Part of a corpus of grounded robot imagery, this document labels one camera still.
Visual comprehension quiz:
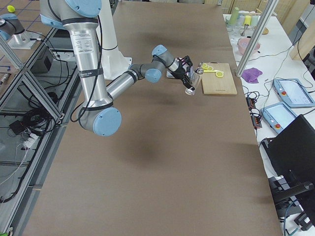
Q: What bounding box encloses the silver kitchen scale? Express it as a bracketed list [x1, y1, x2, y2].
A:
[166, 70, 179, 79]

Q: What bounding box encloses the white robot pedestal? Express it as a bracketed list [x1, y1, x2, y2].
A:
[96, 0, 132, 80]

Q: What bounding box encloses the near teach pendant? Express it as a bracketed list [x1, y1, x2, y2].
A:
[260, 102, 297, 134]

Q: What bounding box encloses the far teach pendant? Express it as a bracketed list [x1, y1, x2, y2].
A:
[273, 79, 315, 108]

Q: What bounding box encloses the purple cloth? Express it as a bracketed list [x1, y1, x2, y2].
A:
[242, 68, 263, 84]

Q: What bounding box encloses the green cup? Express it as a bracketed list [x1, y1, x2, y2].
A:
[229, 7, 239, 25]

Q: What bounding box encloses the black monitor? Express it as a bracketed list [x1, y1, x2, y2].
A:
[262, 115, 315, 183]

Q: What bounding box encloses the wooden cutting board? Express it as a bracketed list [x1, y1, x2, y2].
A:
[201, 62, 237, 95]

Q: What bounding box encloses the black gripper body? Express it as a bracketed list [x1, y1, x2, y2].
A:
[174, 56, 193, 80]

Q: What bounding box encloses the aluminium frame post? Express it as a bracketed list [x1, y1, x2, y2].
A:
[235, 0, 279, 77]

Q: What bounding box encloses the yellow cup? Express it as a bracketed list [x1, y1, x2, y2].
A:
[243, 15, 252, 26]

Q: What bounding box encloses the clear glass sauce bottle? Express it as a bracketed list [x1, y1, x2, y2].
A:
[185, 62, 204, 95]

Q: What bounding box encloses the lemon slice stack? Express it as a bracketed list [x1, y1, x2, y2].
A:
[201, 63, 214, 70]

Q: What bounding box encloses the teach pendant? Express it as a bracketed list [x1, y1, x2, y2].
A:
[260, 102, 297, 134]
[273, 79, 315, 108]

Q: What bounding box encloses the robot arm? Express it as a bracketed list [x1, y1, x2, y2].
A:
[0, 13, 25, 40]
[40, 0, 195, 137]

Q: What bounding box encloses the lemon slice single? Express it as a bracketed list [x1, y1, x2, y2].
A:
[215, 71, 224, 78]

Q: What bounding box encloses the pink bowl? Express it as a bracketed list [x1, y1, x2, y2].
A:
[237, 38, 261, 55]

